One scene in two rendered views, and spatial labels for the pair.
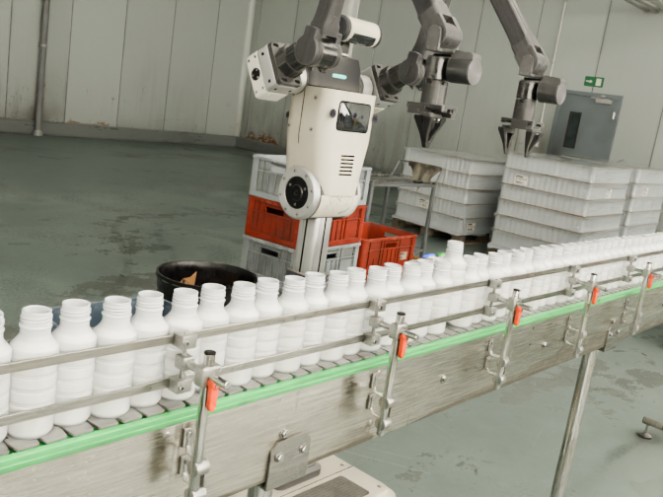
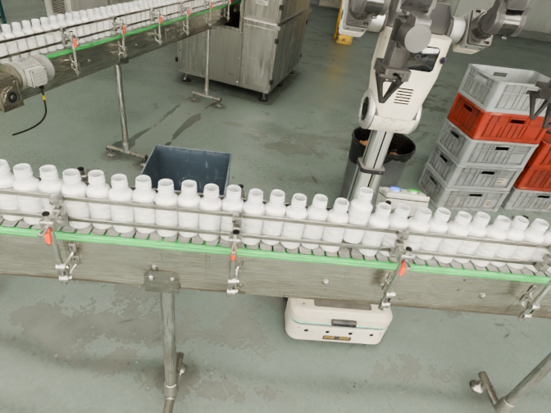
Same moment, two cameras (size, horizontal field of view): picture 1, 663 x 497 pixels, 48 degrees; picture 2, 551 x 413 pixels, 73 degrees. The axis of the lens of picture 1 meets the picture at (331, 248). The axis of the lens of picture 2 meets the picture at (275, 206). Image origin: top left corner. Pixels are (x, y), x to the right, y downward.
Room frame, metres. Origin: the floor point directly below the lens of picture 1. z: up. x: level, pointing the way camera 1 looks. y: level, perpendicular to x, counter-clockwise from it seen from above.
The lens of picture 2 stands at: (0.86, -0.69, 1.72)
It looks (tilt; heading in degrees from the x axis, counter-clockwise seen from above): 36 degrees down; 43
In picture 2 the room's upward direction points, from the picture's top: 10 degrees clockwise
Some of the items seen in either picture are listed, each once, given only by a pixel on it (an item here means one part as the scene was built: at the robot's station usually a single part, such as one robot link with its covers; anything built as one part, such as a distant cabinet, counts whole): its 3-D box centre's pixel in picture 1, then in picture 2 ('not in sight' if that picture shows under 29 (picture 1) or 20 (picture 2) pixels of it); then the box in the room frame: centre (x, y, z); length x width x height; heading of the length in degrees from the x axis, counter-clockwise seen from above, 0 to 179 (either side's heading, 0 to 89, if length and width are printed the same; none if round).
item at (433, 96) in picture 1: (433, 96); (396, 56); (1.74, -0.18, 1.51); 0.10 x 0.07 x 0.07; 51
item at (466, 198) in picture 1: (459, 194); not in sight; (9.23, -1.47, 0.50); 1.23 x 1.05 x 1.00; 138
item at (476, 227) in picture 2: (520, 279); (470, 237); (1.91, -0.50, 1.08); 0.06 x 0.06 x 0.17
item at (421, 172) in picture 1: (422, 177); not in sight; (6.91, -0.74, 0.85); 0.36 x 0.12 x 0.27; 50
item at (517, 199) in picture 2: not in sight; (526, 189); (4.73, -0.21, 0.11); 0.61 x 0.41 x 0.22; 143
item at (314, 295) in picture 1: (309, 318); (188, 208); (1.29, 0.02, 1.08); 0.06 x 0.06 x 0.17
